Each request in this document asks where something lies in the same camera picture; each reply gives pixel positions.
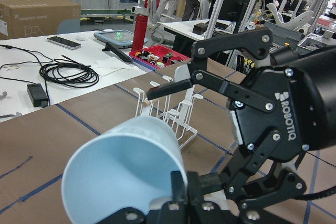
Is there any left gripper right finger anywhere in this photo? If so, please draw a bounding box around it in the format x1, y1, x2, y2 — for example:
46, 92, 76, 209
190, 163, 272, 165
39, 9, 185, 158
187, 172, 204, 206

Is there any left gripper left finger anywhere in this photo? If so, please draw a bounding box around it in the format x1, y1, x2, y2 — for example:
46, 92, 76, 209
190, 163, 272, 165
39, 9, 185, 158
171, 171, 185, 203

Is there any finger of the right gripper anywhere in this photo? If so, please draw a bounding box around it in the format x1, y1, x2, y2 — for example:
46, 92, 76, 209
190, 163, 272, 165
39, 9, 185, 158
146, 79, 193, 100

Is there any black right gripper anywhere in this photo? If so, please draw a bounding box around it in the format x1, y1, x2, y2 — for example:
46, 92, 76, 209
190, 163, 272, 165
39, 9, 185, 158
191, 29, 335, 211

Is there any light blue cup front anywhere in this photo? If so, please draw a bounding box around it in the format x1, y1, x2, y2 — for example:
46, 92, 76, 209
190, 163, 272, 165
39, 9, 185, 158
61, 116, 186, 223

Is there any red parts bin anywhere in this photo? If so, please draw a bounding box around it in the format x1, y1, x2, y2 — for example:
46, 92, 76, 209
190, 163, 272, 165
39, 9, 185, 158
129, 45, 188, 70

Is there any blue teach pendant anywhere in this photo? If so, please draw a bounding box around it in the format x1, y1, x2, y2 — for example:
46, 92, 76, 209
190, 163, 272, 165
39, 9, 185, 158
93, 29, 134, 49

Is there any red bottle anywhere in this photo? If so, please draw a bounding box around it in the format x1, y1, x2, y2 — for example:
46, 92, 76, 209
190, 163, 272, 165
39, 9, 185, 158
132, 14, 148, 51

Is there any black smartphone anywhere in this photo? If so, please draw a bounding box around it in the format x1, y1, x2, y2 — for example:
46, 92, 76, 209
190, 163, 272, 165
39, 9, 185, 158
46, 36, 81, 50

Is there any black power adapter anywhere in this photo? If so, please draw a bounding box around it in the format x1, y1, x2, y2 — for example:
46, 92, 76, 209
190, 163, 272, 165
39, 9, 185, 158
27, 83, 49, 108

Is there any black monitor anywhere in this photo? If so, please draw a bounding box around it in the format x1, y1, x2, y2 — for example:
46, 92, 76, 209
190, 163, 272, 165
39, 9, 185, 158
218, 0, 250, 23

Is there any cardboard box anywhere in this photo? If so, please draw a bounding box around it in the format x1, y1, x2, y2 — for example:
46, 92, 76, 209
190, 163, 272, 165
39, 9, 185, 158
1, 0, 81, 40

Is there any white wire cup rack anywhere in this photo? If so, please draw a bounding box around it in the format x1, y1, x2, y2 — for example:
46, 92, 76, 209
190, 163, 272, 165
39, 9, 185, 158
132, 66, 204, 151

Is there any coiled black cable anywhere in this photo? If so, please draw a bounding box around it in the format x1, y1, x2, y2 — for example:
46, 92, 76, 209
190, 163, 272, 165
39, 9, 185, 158
39, 55, 100, 88

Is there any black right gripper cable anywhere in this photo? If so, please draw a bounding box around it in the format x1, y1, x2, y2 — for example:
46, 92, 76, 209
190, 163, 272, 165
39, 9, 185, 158
288, 187, 336, 201

